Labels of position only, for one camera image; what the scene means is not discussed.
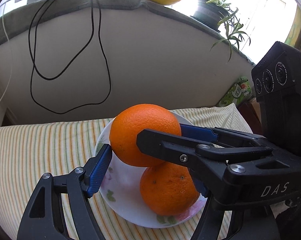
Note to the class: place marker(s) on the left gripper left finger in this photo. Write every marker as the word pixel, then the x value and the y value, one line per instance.
pixel 43 217

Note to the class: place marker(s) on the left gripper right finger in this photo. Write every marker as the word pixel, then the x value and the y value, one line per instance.
pixel 254 223

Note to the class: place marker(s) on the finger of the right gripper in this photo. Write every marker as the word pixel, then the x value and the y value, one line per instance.
pixel 215 134
pixel 206 160

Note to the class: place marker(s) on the large bumpy orange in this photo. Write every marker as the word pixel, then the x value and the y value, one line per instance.
pixel 168 189

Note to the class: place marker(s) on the green snack package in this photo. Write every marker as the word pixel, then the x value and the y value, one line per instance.
pixel 237 94

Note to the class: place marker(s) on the floral white plate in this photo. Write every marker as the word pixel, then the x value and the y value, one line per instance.
pixel 121 191

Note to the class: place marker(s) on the potted spider plant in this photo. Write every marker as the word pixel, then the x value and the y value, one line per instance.
pixel 214 13

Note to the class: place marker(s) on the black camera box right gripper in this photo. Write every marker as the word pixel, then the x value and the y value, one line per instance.
pixel 277 83

